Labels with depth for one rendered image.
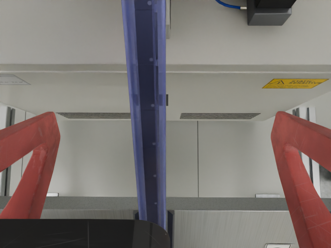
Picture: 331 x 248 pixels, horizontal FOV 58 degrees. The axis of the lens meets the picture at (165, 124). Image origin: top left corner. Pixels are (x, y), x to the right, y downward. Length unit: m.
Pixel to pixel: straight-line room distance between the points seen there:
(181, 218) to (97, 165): 0.88
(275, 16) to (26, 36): 0.35
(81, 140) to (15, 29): 0.63
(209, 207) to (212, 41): 0.30
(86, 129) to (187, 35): 0.70
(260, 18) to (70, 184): 0.83
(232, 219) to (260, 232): 0.02
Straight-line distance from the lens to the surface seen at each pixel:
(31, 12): 0.50
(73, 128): 1.08
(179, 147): 1.03
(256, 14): 0.44
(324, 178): 1.14
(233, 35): 0.45
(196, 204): 0.18
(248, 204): 0.19
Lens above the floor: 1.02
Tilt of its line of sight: 82 degrees down
